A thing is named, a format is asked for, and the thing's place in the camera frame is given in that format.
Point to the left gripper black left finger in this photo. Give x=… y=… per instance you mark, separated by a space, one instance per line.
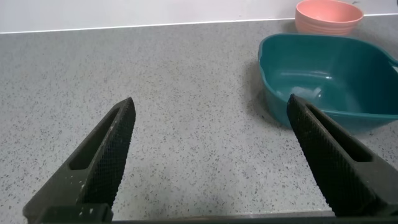
x=93 y=168

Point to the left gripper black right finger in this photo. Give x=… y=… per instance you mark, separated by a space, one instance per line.
x=342 y=168

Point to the pink bowl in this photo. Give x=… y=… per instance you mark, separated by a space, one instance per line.
x=326 y=17

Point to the teal plastic basin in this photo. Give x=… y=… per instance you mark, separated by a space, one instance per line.
x=335 y=62

